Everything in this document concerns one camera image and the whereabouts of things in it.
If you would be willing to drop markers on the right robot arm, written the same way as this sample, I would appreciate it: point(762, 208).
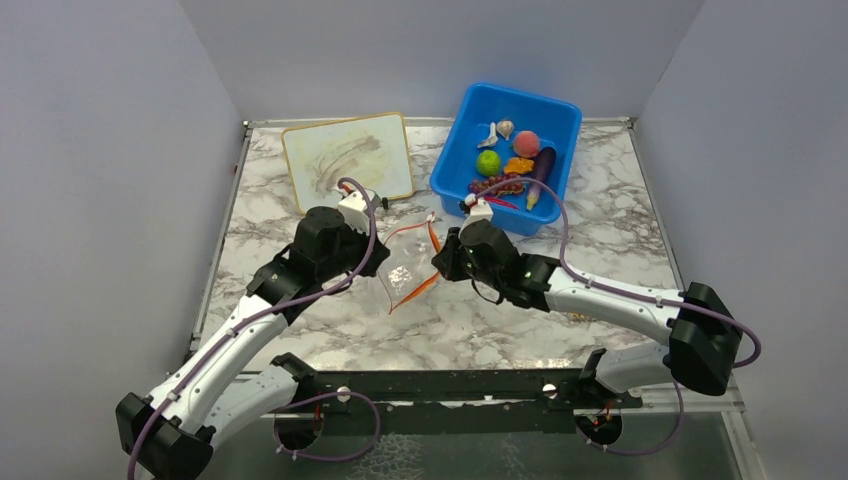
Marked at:
point(693, 339)

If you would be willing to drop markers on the clear zip top bag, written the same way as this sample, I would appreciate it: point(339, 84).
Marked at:
point(409, 272)

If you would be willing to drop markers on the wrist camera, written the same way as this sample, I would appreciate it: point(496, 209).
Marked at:
point(357, 210)
point(478, 208)

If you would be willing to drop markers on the pink peach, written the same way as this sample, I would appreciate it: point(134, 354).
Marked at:
point(526, 144)

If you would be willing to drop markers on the red chili pepper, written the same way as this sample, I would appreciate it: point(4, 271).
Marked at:
point(494, 200)

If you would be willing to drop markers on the purple eggplant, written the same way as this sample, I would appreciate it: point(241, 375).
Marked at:
point(543, 165)

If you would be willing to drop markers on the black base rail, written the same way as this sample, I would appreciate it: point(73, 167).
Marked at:
point(359, 403)

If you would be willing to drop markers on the green lime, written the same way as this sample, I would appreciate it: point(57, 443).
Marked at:
point(488, 163)

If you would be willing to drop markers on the blue plastic bin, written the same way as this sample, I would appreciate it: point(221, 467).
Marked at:
point(556, 122)

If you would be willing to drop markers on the orange snack packet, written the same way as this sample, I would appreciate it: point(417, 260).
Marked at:
point(580, 318)

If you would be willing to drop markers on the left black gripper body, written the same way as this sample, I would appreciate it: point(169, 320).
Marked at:
point(353, 249)

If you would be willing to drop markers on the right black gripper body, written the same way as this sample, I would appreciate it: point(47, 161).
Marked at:
point(458, 264)

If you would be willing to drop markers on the orange food piece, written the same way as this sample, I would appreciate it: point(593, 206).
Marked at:
point(517, 166)

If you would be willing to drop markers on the red grape bunch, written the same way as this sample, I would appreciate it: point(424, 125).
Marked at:
point(495, 187)

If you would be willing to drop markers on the garlic bulb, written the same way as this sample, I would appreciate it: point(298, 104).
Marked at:
point(505, 129)

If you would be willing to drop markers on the small whiteboard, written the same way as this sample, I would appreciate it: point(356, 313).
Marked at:
point(373, 150)

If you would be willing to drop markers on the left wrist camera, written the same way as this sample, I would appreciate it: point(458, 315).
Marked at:
point(357, 210)

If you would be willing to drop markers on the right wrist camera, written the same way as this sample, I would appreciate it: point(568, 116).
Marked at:
point(478, 208)

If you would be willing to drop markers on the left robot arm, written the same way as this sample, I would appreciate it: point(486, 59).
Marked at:
point(173, 432)

